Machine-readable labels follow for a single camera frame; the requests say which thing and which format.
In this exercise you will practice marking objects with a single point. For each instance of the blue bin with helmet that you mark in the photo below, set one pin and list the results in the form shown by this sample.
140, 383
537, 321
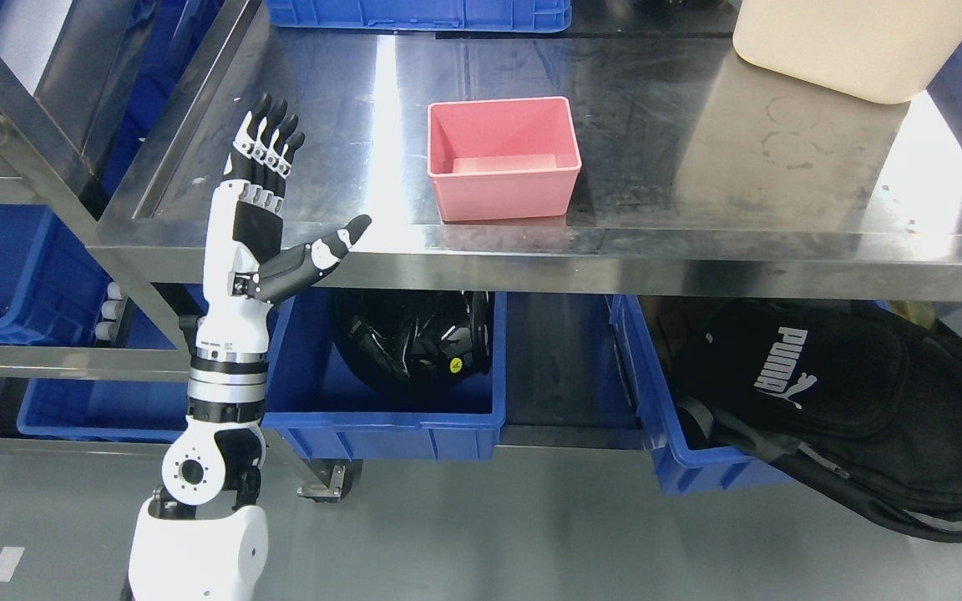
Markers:
325, 412

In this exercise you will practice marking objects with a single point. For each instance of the cream plastic container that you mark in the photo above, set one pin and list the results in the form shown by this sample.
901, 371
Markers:
882, 51

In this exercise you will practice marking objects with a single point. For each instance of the steel shelf rack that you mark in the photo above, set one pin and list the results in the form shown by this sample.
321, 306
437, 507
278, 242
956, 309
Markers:
22, 167

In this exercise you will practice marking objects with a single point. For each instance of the caster wheel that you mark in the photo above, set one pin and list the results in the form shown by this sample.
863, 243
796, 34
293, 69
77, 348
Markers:
328, 480

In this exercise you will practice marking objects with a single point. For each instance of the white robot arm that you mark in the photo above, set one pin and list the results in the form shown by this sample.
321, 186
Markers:
202, 535

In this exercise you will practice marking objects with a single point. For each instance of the blue shelf bin left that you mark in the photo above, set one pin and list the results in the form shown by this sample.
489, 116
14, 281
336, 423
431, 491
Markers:
51, 287

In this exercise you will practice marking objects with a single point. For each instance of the black helmet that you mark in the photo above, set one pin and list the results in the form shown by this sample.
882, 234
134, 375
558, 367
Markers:
414, 345

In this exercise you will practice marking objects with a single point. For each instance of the blue shelf bin lower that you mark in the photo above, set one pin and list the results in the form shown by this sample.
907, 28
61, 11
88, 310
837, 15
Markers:
103, 411

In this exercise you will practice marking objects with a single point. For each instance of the black Puma backpack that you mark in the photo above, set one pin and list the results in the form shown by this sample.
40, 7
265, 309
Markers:
851, 400

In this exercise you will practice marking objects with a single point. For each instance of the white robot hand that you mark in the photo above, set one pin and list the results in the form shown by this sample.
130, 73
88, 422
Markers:
244, 269

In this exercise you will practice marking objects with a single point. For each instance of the stainless steel table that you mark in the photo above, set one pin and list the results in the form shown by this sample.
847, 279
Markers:
635, 152

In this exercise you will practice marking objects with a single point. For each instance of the blue bin with backpack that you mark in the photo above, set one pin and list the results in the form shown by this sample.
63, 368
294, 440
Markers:
679, 469

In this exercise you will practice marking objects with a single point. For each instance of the blue shelf bin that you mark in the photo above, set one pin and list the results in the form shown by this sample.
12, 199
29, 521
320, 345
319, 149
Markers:
51, 287
103, 411

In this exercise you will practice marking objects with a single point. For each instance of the pink plastic storage box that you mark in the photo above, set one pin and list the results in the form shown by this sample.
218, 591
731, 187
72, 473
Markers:
502, 159

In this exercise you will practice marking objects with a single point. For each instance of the blue bin on table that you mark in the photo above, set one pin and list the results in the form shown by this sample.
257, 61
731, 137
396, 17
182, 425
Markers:
465, 16

